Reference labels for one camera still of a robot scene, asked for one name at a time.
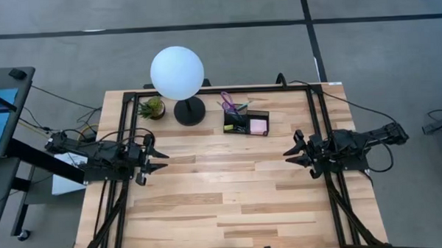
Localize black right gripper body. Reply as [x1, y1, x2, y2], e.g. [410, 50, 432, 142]
[293, 128, 334, 180]

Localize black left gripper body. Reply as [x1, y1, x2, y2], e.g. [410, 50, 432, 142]
[127, 133, 158, 187]

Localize pink sticky note pad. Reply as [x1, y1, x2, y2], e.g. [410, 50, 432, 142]
[250, 118, 269, 135]

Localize purple handled scissors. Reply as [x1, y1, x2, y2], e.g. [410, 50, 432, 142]
[219, 91, 237, 116]

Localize black mesh desk organizer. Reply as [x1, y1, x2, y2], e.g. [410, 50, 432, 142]
[222, 102, 272, 138]

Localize small potted green plant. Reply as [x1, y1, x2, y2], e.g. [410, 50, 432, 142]
[137, 95, 167, 121]

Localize white globe table lamp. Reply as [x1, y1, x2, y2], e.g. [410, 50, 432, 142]
[148, 44, 208, 128]

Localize grey side cart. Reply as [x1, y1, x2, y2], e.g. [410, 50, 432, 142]
[0, 64, 89, 245]

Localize blue laptop screen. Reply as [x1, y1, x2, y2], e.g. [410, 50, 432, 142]
[0, 86, 22, 149]

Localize black computer mouse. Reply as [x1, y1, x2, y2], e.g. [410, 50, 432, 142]
[7, 68, 28, 82]

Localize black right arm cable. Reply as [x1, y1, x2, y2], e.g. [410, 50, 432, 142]
[289, 76, 411, 176]

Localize black aluminium rig frame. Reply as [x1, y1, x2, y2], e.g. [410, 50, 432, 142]
[70, 69, 390, 248]

